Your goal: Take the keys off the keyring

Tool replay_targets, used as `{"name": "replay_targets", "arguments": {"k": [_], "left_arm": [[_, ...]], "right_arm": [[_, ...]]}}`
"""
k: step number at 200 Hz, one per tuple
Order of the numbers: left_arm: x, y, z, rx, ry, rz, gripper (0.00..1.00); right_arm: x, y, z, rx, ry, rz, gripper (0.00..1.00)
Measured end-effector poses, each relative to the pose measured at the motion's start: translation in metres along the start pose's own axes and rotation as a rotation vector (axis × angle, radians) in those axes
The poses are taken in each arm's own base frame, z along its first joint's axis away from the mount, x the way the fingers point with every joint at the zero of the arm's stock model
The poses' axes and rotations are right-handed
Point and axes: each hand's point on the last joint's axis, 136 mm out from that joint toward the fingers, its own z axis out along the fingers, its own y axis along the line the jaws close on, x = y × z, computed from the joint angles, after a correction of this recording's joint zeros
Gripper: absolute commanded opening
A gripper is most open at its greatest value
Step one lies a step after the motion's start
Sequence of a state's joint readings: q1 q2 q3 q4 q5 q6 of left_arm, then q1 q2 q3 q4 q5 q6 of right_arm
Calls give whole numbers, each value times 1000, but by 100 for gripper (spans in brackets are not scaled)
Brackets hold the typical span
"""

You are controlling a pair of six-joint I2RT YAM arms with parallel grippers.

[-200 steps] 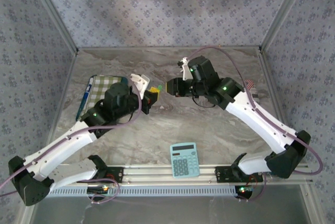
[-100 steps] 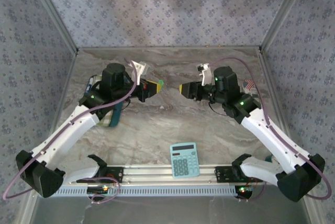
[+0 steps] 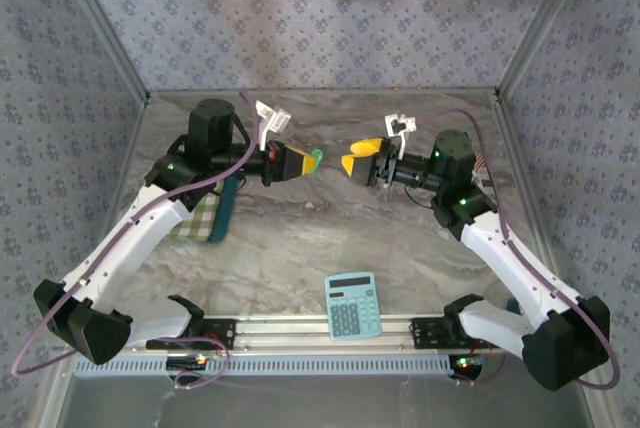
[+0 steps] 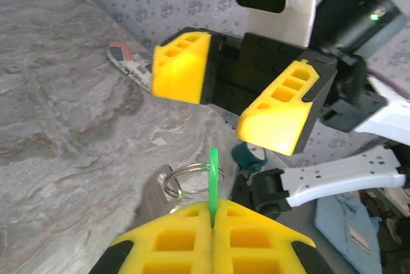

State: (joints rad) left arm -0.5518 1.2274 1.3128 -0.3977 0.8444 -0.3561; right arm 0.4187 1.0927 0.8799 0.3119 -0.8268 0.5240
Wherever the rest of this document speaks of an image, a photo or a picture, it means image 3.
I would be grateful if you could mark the small circuit board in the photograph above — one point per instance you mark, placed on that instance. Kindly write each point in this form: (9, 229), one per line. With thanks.
(187, 362)
(467, 365)

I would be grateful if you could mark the metal frame post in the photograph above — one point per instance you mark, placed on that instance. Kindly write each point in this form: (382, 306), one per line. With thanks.
(111, 35)
(537, 33)

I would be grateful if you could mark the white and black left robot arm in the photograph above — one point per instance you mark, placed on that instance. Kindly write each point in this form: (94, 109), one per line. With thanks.
(125, 243)

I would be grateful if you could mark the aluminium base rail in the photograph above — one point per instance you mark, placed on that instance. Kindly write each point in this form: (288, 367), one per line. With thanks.
(280, 333)

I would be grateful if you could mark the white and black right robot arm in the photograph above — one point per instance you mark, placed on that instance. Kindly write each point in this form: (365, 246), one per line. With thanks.
(520, 273)

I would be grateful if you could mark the light blue calculator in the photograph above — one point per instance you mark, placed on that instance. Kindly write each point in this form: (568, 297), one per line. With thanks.
(354, 308)

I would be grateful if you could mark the white toy car with flag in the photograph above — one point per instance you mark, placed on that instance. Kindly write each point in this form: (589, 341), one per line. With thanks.
(482, 178)

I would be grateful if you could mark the teal plastic bin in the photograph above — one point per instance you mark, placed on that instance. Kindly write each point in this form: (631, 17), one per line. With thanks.
(514, 306)

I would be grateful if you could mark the key with green cover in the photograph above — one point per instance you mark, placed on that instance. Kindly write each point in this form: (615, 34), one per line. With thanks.
(318, 154)

